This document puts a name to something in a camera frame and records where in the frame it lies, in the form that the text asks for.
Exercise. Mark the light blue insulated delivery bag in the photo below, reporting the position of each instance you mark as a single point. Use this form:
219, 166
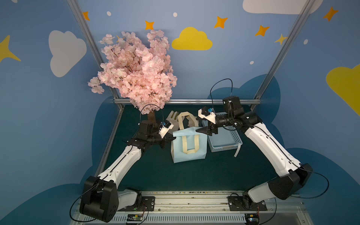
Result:
188, 144

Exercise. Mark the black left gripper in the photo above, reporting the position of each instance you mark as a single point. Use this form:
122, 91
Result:
162, 140

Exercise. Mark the left green circuit board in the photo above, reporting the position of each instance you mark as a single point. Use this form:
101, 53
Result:
134, 218

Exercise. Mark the right green circuit board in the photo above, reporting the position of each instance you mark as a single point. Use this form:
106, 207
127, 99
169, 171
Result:
252, 219

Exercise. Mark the aluminium rear crossbar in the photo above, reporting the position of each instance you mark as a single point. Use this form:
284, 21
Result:
194, 101

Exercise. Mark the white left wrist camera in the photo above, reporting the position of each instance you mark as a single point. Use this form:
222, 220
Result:
165, 128

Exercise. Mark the pink cherry blossom tree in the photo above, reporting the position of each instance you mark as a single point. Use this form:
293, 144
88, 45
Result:
141, 73

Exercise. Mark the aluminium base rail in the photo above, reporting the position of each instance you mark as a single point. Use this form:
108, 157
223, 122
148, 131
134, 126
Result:
213, 208

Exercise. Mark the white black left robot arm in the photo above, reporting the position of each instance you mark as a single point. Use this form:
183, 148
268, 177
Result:
100, 198

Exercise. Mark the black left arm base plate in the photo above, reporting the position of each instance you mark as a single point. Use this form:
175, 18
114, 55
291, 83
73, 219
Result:
146, 203

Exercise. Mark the light blue perforated basket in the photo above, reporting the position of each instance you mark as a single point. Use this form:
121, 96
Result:
226, 139

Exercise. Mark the green circuit board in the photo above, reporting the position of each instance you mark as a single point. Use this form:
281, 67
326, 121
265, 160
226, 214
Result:
134, 218
252, 219

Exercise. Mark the aluminium frame post right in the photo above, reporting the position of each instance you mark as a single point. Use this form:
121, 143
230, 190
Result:
292, 35

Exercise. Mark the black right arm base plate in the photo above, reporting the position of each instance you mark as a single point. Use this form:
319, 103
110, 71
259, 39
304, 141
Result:
237, 203

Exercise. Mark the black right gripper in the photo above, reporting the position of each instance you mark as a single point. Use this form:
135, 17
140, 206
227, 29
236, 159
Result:
213, 126

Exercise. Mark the aluminium frame post left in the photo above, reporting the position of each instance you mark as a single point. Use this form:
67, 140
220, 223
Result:
82, 22

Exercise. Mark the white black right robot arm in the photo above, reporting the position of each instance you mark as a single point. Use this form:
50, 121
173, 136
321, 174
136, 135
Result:
292, 175

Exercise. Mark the aluminium frame post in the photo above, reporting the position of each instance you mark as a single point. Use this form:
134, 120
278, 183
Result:
82, 22
292, 35

